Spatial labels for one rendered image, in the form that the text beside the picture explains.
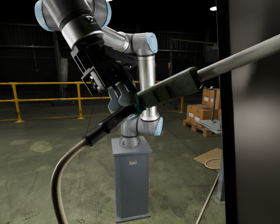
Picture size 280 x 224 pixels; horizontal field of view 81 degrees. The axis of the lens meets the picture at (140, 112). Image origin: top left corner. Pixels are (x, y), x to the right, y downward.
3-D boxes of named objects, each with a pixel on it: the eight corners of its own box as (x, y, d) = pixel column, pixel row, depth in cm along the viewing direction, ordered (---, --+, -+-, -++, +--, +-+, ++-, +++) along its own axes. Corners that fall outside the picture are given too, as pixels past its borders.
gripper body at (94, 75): (93, 98, 43) (66, 56, 41) (115, 86, 48) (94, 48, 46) (108, 89, 37) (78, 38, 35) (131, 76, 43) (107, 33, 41)
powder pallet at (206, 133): (222, 120, 434) (222, 115, 431) (250, 130, 361) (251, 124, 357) (182, 125, 396) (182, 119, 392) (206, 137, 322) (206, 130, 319)
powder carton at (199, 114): (206, 122, 371) (208, 106, 363) (216, 126, 344) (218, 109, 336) (192, 124, 359) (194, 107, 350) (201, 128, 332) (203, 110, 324)
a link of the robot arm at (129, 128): (125, 129, 148) (124, 110, 144) (143, 131, 143) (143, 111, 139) (117, 135, 134) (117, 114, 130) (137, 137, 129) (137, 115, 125)
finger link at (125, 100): (126, 122, 41) (106, 91, 41) (141, 111, 45) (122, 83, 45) (134, 118, 39) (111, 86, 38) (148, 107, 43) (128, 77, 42)
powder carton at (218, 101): (223, 105, 372) (225, 89, 363) (233, 108, 344) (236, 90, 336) (209, 106, 363) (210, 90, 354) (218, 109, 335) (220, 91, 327)
